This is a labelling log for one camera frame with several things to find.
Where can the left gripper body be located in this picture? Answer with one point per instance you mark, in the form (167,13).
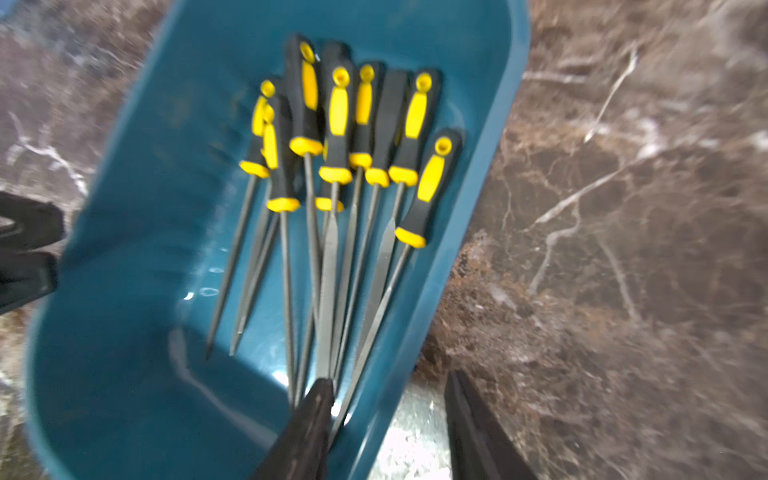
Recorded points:
(27,272)

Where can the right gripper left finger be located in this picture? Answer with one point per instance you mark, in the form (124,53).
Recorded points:
(301,450)

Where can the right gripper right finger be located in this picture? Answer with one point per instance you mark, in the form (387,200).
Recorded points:
(479,447)

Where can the teal plastic storage box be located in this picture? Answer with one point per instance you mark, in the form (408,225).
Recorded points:
(119,384)

